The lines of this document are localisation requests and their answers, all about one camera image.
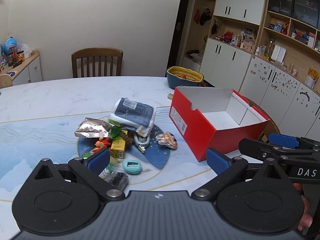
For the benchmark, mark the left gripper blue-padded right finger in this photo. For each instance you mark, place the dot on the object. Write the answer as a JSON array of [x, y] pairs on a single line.
[[229, 171]]

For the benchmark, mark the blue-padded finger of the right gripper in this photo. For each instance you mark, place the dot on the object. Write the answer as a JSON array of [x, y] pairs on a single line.
[[292, 142], [261, 150]]

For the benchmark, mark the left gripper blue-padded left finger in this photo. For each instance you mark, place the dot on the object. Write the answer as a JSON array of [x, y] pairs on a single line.
[[87, 171]]

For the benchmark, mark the orange plush toy keychain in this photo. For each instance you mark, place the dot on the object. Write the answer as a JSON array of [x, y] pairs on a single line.
[[102, 143]]

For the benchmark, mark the black items plastic bag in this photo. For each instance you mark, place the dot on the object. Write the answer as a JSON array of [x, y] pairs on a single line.
[[119, 180]]

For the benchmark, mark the yellow small carton box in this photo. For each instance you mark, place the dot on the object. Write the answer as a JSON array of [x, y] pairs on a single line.
[[118, 148]]

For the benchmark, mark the silver foil snack pouch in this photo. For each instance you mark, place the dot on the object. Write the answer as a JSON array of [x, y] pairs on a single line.
[[93, 128]]

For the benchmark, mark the teal pencil sharpener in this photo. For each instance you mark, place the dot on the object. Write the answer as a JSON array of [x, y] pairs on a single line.
[[132, 167]]

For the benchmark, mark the brown braided scrunchie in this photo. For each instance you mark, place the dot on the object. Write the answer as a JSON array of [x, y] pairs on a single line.
[[128, 138]]

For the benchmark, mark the navy white wipes pack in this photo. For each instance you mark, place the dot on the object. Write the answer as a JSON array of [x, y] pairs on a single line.
[[134, 116]]

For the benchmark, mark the person's right hand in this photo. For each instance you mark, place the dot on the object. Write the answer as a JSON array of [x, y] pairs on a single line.
[[306, 219]]

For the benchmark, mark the red cardboard shoe box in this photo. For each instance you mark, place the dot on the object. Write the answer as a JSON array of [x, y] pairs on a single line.
[[218, 118]]

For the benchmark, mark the yellow and blue colander basket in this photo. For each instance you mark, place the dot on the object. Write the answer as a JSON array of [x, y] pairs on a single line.
[[179, 76]]

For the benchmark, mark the brown wooden chair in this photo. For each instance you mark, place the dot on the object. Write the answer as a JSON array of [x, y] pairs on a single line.
[[95, 62]]

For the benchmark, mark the wooden roller handle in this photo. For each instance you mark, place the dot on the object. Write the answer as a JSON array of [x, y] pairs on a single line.
[[170, 96]]

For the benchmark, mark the white wall cabinet unit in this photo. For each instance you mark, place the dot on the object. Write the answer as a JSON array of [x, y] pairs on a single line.
[[268, 50]]

